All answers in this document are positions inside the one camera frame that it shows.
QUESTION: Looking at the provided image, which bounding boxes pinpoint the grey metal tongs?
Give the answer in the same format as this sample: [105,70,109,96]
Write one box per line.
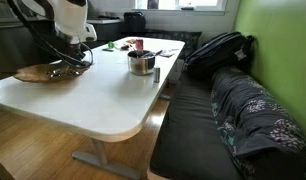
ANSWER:
[139,48,165,60]

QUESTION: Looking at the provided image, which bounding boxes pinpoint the grey table leg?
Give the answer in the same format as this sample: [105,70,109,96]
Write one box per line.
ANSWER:
[71,137,143,180]

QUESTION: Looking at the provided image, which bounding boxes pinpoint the metal spoon set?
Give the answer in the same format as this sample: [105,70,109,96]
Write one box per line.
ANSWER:
[47,67,74,80]

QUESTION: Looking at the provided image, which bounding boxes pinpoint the wooden slab plate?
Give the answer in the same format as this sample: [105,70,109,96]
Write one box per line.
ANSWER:
[12,61,93,85]

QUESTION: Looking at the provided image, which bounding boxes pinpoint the red soda can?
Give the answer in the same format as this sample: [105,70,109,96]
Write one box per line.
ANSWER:
[135,38,145,52]

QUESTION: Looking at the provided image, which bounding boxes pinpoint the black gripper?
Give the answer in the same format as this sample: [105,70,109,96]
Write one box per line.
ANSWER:
[64,41,88,63]

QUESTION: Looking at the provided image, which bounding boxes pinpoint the steel pot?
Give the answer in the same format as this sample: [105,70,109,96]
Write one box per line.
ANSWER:
[126,49,157,77]

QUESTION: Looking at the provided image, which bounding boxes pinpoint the dark sofa seat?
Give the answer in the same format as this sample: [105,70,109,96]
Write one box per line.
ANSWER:
[149,71,245,180]

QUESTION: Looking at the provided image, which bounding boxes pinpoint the white framed window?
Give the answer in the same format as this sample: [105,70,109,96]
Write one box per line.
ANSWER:
[134,0,228,16]

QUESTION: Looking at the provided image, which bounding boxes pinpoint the black bag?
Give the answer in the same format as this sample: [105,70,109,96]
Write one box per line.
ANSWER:
[122,11,148,34]

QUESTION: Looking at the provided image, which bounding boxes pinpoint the dark floral blanket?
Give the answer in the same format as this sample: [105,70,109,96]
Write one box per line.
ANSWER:
[210,64,306,180]

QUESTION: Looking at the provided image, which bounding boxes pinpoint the metal cylinder shaker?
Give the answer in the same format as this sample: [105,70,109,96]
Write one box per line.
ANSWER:
[152,65,162,84]

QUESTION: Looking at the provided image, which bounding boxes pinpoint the black backpack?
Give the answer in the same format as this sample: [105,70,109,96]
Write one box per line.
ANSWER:
[182,31,256,81]

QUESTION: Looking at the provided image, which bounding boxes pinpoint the dark bench cushion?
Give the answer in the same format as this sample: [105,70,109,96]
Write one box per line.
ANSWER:
[85,18,128,43]

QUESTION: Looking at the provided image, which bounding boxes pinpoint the small windowsill ornament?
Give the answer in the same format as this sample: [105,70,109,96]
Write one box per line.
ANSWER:
[180,3,196,11]

